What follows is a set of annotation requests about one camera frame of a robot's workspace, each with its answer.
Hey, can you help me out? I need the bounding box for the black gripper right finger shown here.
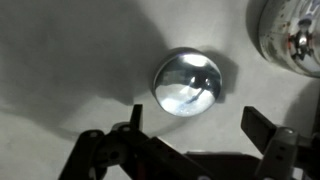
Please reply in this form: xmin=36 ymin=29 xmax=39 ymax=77
xmin=241 ymin=106 xmax=277 ymax=154

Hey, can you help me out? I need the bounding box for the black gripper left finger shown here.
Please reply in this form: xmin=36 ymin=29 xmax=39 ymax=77
xmin=130 ymin=104 xmax=143 ymax=130

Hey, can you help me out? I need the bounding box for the round silver lid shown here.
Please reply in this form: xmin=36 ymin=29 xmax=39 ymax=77
xmin=152 ymin=47 xmax=223 ymax=117

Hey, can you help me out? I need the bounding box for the silver metal container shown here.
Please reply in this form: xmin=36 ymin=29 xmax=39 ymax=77
xmin=258 ymin=0 xmax=320 ymax=78

